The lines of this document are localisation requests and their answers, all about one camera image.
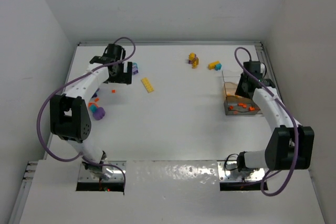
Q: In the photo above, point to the purple teal lego stack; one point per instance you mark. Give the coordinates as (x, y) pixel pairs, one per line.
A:
(95, 94)

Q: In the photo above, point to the yellow purple striped lego figure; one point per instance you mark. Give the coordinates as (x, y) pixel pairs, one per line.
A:
(193, 60)

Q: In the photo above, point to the yellow flat lego plate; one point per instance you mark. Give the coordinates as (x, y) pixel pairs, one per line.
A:
(147, 85)

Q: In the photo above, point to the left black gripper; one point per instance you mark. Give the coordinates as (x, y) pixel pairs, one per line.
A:
(122, 76)

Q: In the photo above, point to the metal base plate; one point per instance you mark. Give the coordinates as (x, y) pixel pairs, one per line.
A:
(90, 174)
(230, 173)

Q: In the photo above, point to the grey clear plastic container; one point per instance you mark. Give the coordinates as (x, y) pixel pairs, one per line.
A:
(240, 108)

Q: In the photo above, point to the orange lego brick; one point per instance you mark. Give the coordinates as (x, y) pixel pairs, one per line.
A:
(252, 108)

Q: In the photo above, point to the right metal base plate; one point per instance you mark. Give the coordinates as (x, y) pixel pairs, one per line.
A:
(230, 173)

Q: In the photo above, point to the purple round lego block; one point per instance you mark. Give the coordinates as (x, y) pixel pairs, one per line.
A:
(99, 113)

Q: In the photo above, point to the yellow and teal lego block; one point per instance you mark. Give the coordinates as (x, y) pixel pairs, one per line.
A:
(216, 65)

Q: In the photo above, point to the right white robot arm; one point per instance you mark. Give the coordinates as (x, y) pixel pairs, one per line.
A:
(280, 150)

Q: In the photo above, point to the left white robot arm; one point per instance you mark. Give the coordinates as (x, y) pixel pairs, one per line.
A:
(71, 111)

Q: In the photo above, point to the teal and purple lego cluster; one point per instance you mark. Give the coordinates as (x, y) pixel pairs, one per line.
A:
(135, 69)

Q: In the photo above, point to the amber tinted plastic container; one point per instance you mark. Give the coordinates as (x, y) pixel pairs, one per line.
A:
(229, 90)

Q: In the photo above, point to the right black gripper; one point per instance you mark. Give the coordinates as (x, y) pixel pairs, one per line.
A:
(243, 89)

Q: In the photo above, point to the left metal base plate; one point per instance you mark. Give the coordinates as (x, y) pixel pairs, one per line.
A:
(90, 174)

